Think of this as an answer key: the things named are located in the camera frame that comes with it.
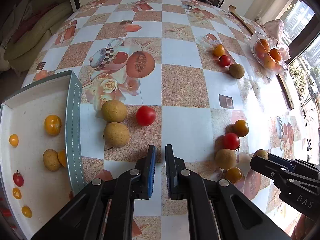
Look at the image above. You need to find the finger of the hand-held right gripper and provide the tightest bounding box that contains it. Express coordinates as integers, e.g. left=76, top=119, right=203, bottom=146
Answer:
left=250, top=156, right=298, bottom=185
left=268, top=152, right=320, bottom=174

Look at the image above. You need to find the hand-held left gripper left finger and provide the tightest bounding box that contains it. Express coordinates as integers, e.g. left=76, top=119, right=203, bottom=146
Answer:
left=31, top=144, right=157, bottom=240

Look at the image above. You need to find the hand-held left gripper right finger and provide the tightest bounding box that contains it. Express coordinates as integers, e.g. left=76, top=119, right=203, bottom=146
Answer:
left=165, top=144, right=292, bottom=240

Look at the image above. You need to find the tan round longan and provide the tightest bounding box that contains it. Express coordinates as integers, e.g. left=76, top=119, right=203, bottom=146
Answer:
left=229, top=63, right=245, bottom=79
left=103, top=122, right=130, bottom=148
left=253, top=149, right=269, bottom=160
left=101, top=100, right=128, bottom=123
left=43, top=149, right=61, bottom=172
left=215, top=148, right=237, bottom=170

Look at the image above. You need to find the red cherry tomato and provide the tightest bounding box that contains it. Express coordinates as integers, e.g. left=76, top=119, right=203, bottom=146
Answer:
left=13, top=171, right=24, bottom=187
left=136, top=105, right=157, bottom=127
left=218, top=55, right=231, bottom=67
left=223, top=133, right=240, bottom=151

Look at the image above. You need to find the grey rimmed white tray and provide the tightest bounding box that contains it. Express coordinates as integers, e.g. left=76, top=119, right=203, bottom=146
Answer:
left=0, top=70, right=87, bottom=240

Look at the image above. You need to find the person's right hand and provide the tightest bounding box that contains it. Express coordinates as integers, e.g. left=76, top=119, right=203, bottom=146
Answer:
left=292, top=214, right=316, bottom=240

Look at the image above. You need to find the dark orange cherry tomato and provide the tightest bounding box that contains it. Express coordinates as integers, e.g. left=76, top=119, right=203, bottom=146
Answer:
left=233, top=119, right=250, bottom=137

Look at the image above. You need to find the clear glass bowl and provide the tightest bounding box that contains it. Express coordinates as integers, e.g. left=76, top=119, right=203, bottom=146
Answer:
left=250, top=30, right=289, bottom=75

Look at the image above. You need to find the glass window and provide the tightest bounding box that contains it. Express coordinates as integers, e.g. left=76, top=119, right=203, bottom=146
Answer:
left=282, top=0, right=320, bottom=155

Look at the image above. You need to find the pink cloth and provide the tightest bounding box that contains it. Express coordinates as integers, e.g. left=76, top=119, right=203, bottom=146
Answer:
left=255, top=16, right=292, bottom=60

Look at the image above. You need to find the white curtain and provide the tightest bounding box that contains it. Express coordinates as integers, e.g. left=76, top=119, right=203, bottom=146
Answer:
left=240, top=0, right=300, bottom=23

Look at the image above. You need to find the beige sofa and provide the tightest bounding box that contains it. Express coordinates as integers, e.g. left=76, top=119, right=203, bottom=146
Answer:
left=0, top=0, right=75, bottom=68

